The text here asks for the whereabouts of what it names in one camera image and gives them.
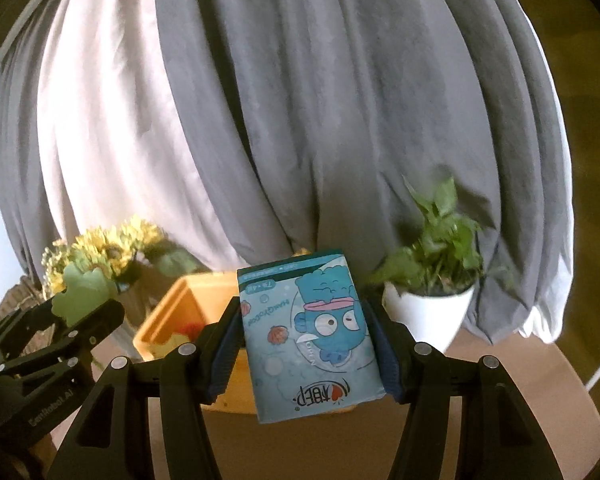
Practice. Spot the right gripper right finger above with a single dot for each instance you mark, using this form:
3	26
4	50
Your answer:
500	437

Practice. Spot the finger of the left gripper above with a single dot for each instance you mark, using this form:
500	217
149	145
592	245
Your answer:
31	328
80	324

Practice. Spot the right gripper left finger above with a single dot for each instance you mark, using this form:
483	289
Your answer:
109	438

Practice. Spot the green plush toy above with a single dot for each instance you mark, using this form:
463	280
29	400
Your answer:
84	293

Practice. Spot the blue tissue pack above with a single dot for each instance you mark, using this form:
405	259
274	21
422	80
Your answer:
307	341

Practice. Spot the red fluffy plush toy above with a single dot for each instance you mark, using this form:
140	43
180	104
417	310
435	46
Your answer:
191	331

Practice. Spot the patterned brown cushion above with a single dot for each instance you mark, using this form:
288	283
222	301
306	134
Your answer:
25	295

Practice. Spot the orange plastic crate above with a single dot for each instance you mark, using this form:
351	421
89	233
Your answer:
198	298

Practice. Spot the sunflower bouquet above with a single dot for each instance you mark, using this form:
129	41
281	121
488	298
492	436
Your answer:
118	252

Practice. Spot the white plant pot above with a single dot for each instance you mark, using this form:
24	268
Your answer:
432	319

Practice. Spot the beige curtain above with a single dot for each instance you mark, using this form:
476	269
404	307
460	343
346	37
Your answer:
111	144

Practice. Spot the green potted plant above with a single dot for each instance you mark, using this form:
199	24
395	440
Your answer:
445	259

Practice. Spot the grey curtain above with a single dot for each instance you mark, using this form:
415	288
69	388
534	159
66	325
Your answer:
307	119

